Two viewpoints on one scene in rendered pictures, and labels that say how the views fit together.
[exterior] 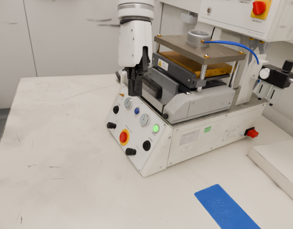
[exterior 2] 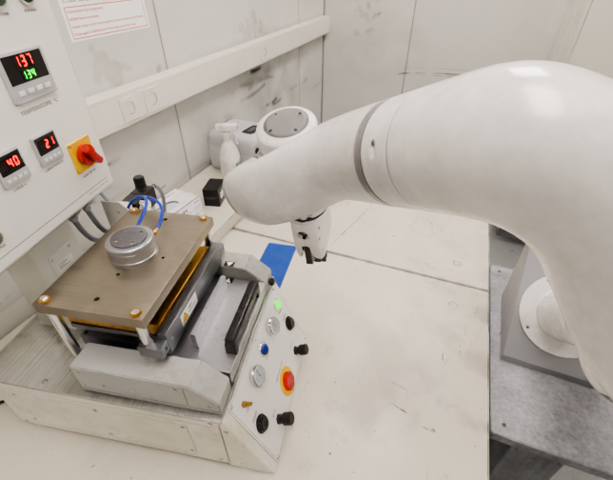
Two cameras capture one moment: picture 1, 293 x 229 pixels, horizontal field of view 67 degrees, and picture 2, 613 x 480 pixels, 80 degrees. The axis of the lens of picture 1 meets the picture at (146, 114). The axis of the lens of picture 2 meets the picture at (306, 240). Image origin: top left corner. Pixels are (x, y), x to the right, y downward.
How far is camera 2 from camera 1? 1.05 m
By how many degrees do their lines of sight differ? 100
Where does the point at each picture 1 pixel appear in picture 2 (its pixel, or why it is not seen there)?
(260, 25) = (96, 173)
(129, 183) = (325, 334)
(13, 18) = not seen: outside the picture
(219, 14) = (26, 222)
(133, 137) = (285, 354)
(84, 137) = (333, 450)
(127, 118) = (270, 377)
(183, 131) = not seen: hidden behind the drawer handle
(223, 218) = (278, 270)
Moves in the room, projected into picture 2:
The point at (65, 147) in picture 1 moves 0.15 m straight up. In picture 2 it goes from (372, 440) to (382, 401)
